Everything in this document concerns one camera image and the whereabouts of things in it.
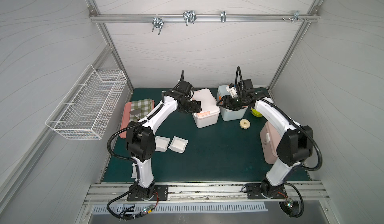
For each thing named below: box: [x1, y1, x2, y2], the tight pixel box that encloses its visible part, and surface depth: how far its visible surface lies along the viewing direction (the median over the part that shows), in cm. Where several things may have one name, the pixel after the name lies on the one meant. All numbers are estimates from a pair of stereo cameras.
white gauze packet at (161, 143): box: [154, 135, 171, 153], surface depth 93 cm
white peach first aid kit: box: [190, 88, 220, 129], surface depth 97 cm
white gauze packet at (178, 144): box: [168, 136, 189, 154], surface depth 92 cm
